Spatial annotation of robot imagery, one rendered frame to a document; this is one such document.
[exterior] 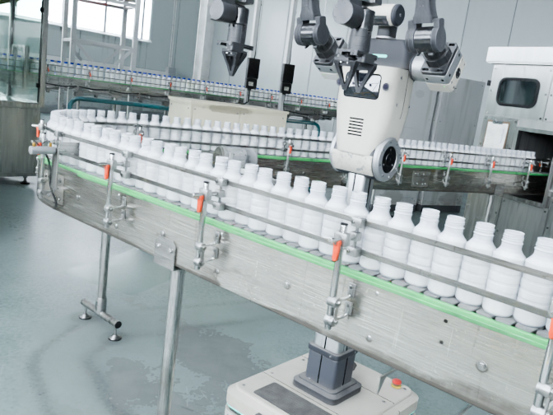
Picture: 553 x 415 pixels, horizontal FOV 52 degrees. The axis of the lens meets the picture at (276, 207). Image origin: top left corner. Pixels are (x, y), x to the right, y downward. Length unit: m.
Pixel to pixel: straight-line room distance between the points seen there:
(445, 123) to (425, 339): 7.04
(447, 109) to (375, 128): 6.22
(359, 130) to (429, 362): 0.99
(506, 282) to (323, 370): 1.21
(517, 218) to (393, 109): 3.32
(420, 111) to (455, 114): 0.65
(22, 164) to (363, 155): 5.22
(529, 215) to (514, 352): 3.99
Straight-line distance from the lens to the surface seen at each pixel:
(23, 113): 6.71
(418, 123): 7.83
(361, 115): 2.00
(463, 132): 8.48
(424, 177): 4.13
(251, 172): 1.53
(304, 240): 1.40
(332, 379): 2.24
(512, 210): 5.22
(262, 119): 5.88
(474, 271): 1.20
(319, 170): 3.54
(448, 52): 1.93
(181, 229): 1.69
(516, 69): 5.34
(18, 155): 6.75
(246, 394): 2.23
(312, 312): 1.39
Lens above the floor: 1.37
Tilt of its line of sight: 11 degrees down
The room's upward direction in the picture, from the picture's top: 8 degrees clockwise
